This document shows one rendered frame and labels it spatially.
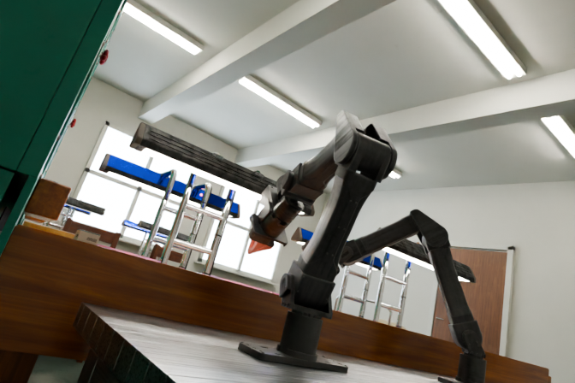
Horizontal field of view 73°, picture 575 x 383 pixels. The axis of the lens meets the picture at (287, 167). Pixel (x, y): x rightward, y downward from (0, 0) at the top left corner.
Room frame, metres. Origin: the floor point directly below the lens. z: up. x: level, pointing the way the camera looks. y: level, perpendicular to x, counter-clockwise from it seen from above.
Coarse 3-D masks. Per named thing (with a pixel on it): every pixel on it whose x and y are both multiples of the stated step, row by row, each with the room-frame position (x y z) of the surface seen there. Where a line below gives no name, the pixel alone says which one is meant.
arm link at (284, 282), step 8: (288, 280) 0.71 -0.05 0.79; (280, 288) 0.73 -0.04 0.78; (288, 288) 0.70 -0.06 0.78; (280, 296) 0.73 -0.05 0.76; (288, 296) 0.70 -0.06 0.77; (288, 304) 0.70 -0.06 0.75; (296, 304) 0.71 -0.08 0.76; (328, 304) 0.72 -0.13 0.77; (312, 312) 0.70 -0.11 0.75; (320, 312) 0.71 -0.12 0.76; (328, 312) 0.72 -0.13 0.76
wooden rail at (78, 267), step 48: (48, 240) 0.69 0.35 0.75; (0, 288) 0.67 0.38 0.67; (48, 288) 0.71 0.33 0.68; (96, 288) 0.74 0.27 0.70; (144, 288) 0.78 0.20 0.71; (192, 288) 0.83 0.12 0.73; (240, 288) 0.88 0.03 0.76; (0, 336) 0.69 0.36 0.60; (48, 336) 0.72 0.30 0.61; (336, 336) 1.03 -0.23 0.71; (384, 336) 1.11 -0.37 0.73
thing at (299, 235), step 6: (300, 228) 2.00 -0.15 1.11; (294, 234) 2.01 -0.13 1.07; (300, 234) 1.98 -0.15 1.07; (306, 234) 2.01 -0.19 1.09; (312, 234) 2.03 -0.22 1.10; (294, 240) 2.01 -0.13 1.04; (300, 240) 1.97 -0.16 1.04; (306, 240) 1.99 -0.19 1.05; (366, 258) 2.22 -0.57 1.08; (378, 258) 2.29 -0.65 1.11; (366, 264) 2.21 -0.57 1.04; (378, 264) 2.26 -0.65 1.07; (378, 270) 2.29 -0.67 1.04
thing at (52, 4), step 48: (0, 0) 0.56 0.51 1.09; (48, 0) 0.58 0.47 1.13; (96, 0) 0.61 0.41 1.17; (0, 48) 0.57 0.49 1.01; (48, 48) 0.60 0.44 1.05; (96, 48) 0.63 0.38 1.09; (0, 96) 0.59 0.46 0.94; (48, 96) 0.61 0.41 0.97; (0, 144) 0.60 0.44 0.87; (48, 144) 0.63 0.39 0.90
